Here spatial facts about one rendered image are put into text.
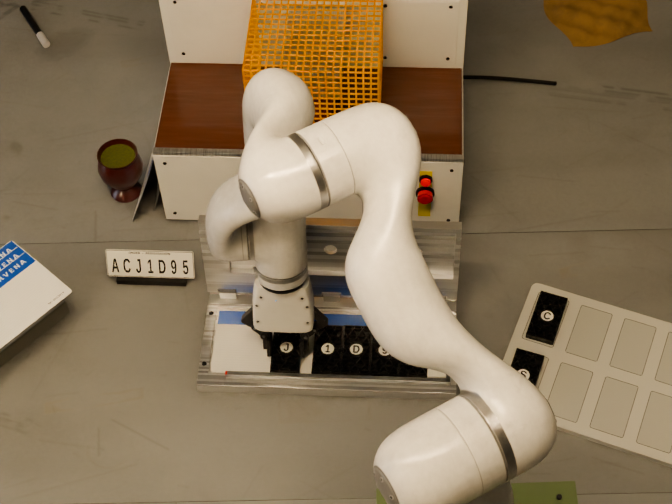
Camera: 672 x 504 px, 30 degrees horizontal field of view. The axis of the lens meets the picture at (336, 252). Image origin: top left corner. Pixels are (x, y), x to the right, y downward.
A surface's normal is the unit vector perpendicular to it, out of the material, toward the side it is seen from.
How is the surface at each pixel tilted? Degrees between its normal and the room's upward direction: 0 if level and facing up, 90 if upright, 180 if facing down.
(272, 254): 78
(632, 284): 0
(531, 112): 0
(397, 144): 33
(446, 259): 83
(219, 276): 83
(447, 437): 3
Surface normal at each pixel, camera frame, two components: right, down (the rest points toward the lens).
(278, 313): -0.06, 0.65
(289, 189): 0.27, 0.25
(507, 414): 0.00, -0.31
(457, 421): -0.15, -0.71
